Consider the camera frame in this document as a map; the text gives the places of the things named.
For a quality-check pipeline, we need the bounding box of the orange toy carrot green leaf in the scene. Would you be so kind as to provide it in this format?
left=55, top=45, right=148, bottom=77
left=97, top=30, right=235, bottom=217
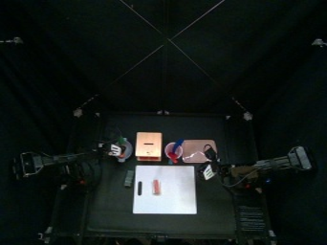
left=117, top=137, right=129, bottom=153

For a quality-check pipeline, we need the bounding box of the grey bowl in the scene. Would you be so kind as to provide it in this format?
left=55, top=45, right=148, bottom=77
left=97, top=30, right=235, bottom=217
left=111, top=139, right=133, bottom=163

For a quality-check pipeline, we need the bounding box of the pink tray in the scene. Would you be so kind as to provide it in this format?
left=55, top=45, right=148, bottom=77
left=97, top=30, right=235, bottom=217
left=181, top=138, right=220, bottom=165

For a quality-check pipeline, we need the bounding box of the red wooden box with knob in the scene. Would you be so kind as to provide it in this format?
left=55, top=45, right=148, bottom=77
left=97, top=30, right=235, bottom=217
left=133, top=131, right=164, bottom=163

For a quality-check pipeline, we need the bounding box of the green white striped block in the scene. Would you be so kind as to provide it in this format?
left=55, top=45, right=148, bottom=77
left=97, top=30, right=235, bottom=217
left=124, top=169, right=135, bottom=189

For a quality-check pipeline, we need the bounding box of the red plastic spatula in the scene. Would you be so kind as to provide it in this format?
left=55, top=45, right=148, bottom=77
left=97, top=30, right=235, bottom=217
left=167, top=150, right=180, bottom=165

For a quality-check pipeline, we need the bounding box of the blue plastic utensil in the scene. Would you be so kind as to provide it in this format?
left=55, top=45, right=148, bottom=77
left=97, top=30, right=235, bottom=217
left=171, top=138, right=185, bottom=149

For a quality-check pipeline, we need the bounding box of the white cutting board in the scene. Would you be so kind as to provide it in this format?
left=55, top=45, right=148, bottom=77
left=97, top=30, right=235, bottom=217
left=132, top=165, right=197, bottom=215

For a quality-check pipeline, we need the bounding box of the red plastic cup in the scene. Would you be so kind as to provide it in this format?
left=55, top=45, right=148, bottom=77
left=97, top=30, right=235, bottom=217
left=163, top=142, right=185, bottom=161

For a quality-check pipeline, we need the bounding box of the white toy block red top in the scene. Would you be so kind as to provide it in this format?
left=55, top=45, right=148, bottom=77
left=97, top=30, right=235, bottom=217
left=152, top=179, right=163, bottom=196

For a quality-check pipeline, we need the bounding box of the black plate with white text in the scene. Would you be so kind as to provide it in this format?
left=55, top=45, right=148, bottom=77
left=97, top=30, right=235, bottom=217
left=236, top=205, right=268, bottom=239

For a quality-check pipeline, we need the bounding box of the thin steel diagonal cable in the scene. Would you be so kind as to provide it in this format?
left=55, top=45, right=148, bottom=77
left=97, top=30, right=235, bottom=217
left=117, top=0, right=252, bottom=122
left=73, top=0, right=225, bottom=118

